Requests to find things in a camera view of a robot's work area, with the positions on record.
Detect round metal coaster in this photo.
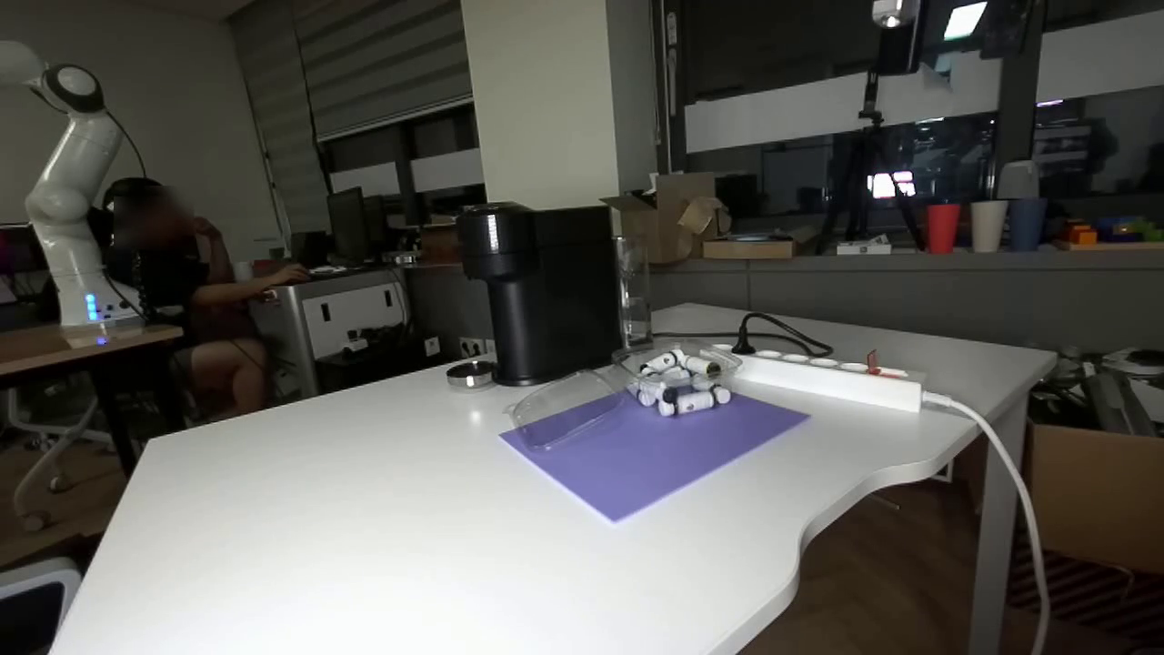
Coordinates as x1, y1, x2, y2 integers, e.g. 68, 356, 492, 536
445, 356, 497, 392

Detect white rimmed dark seat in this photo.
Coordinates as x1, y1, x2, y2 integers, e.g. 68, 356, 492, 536
0, 555, 82, 655

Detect flat brown box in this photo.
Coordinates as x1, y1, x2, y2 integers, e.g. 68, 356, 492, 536
699, 234, 799, 267

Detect wooden desk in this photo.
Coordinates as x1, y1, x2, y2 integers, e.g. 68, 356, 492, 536
0, 318, 189, 482

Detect seated person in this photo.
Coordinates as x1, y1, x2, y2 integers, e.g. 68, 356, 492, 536
98, 176, 311, 418

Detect white power cable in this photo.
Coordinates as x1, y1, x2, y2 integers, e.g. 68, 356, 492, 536
915, 391, 1053, 655

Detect grey metal cabinet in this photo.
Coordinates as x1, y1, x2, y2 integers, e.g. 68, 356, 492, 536
252, 267, 419, 402

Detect white chair base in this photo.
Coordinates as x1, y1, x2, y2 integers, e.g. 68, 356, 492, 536
0, 386, 116, 539

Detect purple mat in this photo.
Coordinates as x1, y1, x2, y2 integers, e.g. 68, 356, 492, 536
497, 386, 810, 527

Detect open cardboard box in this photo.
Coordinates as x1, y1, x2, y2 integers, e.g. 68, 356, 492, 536
603, 169, 736, 268

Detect white cup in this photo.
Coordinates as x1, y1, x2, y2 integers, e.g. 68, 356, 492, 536
966, 198, 1012, 259

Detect black camera tripod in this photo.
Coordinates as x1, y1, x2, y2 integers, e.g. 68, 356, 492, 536
819, 71, 927, 259

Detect grey window blinds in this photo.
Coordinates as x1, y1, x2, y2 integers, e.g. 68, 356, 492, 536
224, 0, 475, 153

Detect blue cup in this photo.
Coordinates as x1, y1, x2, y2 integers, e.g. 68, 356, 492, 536
1006, 193, 1052, 254

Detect red cup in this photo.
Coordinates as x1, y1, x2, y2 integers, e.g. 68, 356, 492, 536
921, 200, 965, 259

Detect orange and green toys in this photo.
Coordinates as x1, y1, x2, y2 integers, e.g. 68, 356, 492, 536
1052, 214, 1164, 254

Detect large cardboard box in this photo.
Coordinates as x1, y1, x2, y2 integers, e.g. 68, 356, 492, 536
1021, 418, 1164, 581

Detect black power cable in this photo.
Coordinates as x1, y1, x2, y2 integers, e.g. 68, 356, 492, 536
728, 308, 836, 364

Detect white power strip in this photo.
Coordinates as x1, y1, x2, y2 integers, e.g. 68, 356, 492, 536
696, 341, 927, 416

